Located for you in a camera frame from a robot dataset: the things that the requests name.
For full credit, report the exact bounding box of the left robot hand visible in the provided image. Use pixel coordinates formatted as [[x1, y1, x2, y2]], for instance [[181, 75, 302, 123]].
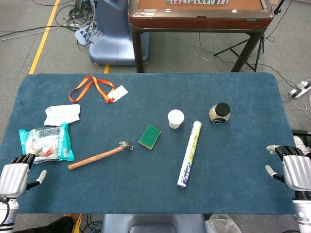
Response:
[[0, 146, 47, 199]]

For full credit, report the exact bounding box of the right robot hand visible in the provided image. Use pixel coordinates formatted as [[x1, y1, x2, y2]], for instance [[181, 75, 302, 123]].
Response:
[[265, 145, 311, 194]]

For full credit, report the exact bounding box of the wooden handle claw hammer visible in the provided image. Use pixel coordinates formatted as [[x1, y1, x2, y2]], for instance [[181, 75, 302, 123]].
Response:
[[68, 141, 134, 170]]

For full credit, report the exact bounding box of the green yellow sponge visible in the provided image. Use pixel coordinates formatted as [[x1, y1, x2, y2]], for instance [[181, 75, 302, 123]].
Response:
[[138, 124, 162, 150]]

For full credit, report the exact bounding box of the white shoe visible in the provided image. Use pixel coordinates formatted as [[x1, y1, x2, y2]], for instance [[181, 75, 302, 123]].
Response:
[[293, 135, 311, 152]]

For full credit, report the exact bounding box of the teal snack bag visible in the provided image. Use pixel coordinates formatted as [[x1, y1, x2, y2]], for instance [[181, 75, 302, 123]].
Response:
[[18, 122, 75, 165]]

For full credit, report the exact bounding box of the white tissue packet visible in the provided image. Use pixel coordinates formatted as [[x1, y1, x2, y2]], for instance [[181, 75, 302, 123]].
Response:
[[44, 104, 81, 127]]

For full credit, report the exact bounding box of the white power strip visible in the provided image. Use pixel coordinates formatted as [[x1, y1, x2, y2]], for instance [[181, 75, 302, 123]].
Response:
[[288, 80, 311, 99]]

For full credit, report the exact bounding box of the clear plastic bag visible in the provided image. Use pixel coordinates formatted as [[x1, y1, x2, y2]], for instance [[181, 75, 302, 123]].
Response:
[[205, 213, 241, 233]]

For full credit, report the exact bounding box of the glass jar black lid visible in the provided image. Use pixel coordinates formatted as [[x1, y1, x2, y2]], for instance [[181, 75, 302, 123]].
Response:
[[208, 102, 231, 124]]

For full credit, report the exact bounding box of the cling film roll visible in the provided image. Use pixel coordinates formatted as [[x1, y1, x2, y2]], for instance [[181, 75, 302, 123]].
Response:
[[176, 119, 202, 188]]

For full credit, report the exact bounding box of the black tripod stand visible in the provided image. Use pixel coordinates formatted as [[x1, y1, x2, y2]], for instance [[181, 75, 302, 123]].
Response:
[[213, 0, 286, 72]]

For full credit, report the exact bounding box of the blue table cloth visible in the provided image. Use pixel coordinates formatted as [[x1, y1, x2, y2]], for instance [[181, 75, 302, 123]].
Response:
[[0, 72, 301, 215]]

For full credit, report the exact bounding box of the white paper cup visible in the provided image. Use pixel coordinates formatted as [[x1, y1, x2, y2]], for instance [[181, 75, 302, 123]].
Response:
[[168, 109, 185, 129]]

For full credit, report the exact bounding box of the white badge card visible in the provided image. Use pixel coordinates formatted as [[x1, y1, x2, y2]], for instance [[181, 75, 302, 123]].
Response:
[[107, 85, 128, 102]]

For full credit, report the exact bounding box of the grey blue robot torso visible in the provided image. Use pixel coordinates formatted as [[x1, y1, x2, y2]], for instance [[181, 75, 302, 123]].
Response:
[[101, 213, 207, 233]]

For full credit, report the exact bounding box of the white socket strip with plugs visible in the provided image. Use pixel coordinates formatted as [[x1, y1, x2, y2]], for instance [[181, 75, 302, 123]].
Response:
[[74, 25, 94, 46]]

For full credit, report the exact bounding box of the brown mahjong table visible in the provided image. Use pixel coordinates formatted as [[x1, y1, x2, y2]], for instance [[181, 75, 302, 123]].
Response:
[[128, 0, 275, 73]]

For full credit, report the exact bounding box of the face-up mahjong tile row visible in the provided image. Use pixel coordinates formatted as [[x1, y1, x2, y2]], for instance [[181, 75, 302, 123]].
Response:
[[165, 0, 229, 5]]

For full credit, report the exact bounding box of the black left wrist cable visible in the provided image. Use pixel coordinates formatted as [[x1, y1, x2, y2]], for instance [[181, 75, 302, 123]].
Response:
[[0, 198, 11, 229]]

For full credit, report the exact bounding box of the orange lanyard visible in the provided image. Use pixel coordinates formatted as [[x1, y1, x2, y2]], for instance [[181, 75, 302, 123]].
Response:
[[69, 75, 115, 104]]

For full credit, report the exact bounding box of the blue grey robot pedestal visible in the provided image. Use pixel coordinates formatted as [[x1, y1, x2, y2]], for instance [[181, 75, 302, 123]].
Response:
[[88, 0, 150, 66]]

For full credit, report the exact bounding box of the black floor cable bundle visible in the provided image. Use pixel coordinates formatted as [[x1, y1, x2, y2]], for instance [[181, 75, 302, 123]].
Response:
[[55, 0, 98, 32]]

